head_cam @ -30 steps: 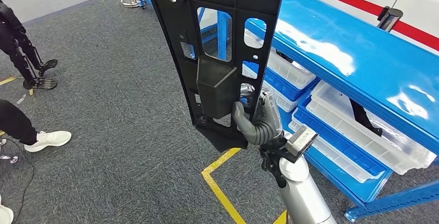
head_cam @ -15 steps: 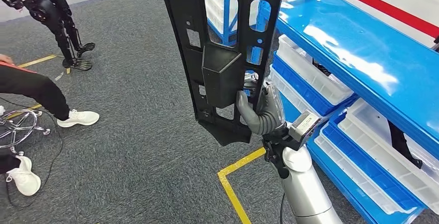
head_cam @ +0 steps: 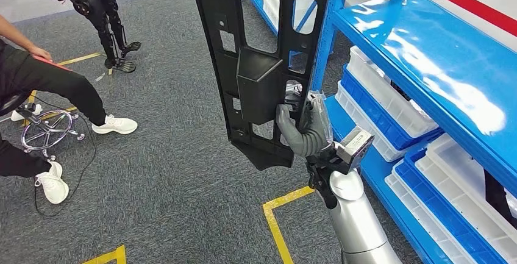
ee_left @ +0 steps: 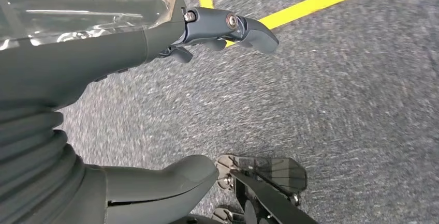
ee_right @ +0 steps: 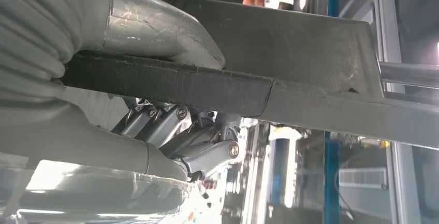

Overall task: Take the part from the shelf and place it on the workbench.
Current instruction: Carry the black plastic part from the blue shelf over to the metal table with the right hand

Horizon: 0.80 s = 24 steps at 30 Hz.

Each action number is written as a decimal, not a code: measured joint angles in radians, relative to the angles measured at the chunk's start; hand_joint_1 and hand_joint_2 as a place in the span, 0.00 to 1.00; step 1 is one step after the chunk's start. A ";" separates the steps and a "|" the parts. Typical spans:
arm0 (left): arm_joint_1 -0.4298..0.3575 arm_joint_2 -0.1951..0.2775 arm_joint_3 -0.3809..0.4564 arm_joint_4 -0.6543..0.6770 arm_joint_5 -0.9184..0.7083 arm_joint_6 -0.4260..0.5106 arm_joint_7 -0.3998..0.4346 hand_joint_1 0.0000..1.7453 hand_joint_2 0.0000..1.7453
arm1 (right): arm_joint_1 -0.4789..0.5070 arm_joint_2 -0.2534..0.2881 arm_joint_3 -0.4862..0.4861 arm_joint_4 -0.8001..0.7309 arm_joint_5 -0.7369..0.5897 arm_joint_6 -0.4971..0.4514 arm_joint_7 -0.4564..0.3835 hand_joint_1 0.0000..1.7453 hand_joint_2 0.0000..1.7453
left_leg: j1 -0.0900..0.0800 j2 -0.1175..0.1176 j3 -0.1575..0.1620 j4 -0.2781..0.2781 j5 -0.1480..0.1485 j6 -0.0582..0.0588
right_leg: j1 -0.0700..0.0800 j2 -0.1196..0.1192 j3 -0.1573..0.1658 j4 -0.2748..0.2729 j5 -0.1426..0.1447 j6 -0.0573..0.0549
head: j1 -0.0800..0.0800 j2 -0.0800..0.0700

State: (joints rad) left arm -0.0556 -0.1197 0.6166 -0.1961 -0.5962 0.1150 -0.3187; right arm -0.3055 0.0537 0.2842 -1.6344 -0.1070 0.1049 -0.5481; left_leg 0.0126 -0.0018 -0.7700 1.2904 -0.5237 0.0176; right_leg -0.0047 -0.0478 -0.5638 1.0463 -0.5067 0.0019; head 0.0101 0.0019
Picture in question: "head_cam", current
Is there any person's hand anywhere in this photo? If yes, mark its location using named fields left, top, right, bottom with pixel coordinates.
left=27, top=45, right=53, bottom=63

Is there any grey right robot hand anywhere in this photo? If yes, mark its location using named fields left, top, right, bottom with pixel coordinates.
left=276, top=84, right=335, bottom=151

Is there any black plastic frame part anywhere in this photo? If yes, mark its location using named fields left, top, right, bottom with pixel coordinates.
left=187, top=0, right=335, bottom=171

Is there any person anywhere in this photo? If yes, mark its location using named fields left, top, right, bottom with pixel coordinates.
left=0, top=15, right=138, bottom=205

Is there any yellow floor tape mark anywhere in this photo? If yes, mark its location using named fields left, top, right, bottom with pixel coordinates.
left=262, top=186, right=316, bottom=264
left=22, top=89, right=78, bottom=127
left=56, top=52, right=105, bottom=68
left=80, top=245, right=127, bottom=264

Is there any small white floor box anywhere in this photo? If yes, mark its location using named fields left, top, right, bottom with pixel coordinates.
left=10, top=104, right=44, bottom=123

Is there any black humanoid robot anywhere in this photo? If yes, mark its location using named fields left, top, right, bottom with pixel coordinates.
left=27, top=0, right=142, bottom=73

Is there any stool with chrome base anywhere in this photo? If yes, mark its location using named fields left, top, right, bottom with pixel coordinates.
left=0, top=92, right=87, bottom=163

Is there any black plastic piece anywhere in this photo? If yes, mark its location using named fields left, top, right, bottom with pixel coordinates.
left=390, top=79, right=411, bottom=102
left=483, top=169, right=517, bottom=230

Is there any white shoe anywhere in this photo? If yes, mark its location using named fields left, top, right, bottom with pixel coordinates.
left=91, top=115, right=138, bottom=135
left=34, top=161, right=70, bottom=205

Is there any large white plastic bin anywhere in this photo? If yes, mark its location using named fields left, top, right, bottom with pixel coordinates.
left=256, top=0, right=319, bottom=35

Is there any red barrier belt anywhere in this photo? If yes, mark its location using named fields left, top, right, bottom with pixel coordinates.
left=396, top=0, right=517, bottom=38

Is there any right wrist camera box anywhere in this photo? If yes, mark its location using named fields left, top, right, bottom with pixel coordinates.
left=336, top=126, right=376, bottom=171

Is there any black floor cable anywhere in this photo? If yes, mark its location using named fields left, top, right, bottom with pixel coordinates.
left=34, top=100, right=98, bottom=218

